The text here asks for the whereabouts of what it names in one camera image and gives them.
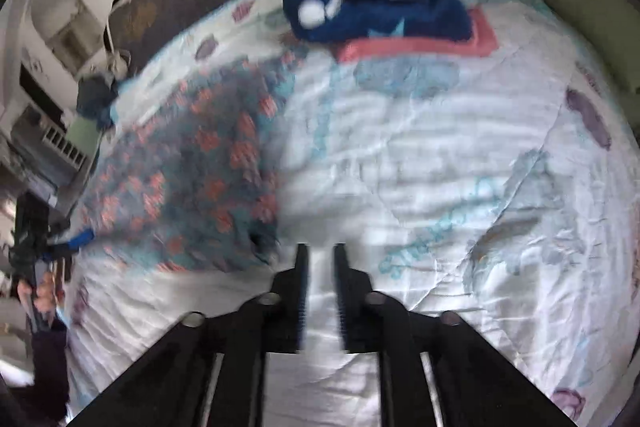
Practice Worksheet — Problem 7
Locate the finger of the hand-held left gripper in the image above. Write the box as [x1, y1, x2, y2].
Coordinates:
[42, 228, 97, 259]

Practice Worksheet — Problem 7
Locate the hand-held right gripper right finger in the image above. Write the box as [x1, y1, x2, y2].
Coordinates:
[332, 243, 576, 427]

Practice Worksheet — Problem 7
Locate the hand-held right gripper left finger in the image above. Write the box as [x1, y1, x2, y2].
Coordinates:
[67, 243, 314, 427]

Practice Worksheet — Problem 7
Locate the teal floral print garment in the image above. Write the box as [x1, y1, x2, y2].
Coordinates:
[82, 49, 308, 275]

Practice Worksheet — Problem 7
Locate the person's left forearm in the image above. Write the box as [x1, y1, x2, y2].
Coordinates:
[29, 314, 72, 424]

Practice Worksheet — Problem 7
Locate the person's left hand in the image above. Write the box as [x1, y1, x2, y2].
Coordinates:
[17, 271, 67, 317]

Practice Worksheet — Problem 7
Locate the white air conditioner unit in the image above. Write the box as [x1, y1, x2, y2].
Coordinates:
[9, 104, 94, 188]

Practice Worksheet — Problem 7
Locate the dark blue cloth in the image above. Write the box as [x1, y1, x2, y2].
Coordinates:
[75, 72, 122, 131]

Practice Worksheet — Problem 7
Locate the white printed blanket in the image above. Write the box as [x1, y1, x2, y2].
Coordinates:
[62, 0, 636, 427]

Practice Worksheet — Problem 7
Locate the white door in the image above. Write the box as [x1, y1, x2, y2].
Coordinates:
[27, 0, 109, 78]

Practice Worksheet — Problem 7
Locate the pink folded garment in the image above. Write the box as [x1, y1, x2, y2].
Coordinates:
[335, 4, 501, 64]

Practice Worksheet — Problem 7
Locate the green pillow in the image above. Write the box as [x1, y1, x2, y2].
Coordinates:
[542, 0, 640, 130]

